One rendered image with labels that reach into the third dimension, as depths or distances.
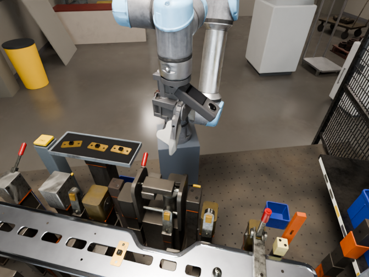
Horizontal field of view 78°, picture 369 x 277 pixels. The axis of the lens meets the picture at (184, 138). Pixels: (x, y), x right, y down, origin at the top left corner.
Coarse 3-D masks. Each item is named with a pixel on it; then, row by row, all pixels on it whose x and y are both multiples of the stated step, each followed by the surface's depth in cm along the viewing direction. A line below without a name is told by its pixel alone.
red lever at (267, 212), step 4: (268, 208) 69; (264, 212) 70; (268, 212) 69; (264, 216) 70; (268, 216) 69; (264, 220) 71; (268, 220) 71; (260, 224) 74; (264, 224) 73; (260, 228) 75; (256, 232) 78; (260, 232) 77; (256, 236) 79
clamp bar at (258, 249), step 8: (256, 240) 76; (264, 240) 76; (256, 248) 74; (264, 248) 74; (256, 256) 72; (264, 256) 72; (256, 264) 70; (264, 264) 70; (256, 272) 69; (264, 272) 69
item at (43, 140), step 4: (40, 136) 103; (44, 136) 103; (48, 136) 103; (52, 136) 103; (36, 140) 101; (40, 140) 101; (44, 140) 101; (48, 140) 101; (36, 144) 100; (40, 144) 100; (44, 144) 100
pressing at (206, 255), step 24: (0, 216) 91; (24, 216) 91; (48, 216) 91; (0, 240) 83; (24, 240) 83; (96, 240) 83; (120, 240) 83; (48, 264) 77; (72, 264) 77; (96, 264) 77; (144, 264) 77; (192, 264) 77; (216, 264) 77; (240, 264) 77; (288, 264) 77
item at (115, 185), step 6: (114, 180) 92; (120, 180) 92; (108, 186) 89; (114, 186) 89; (120, 186) 90; (114, 192) 91; (114, 198) 95; (120, 210) 100; (120, 216) 104; (126, 222) 106
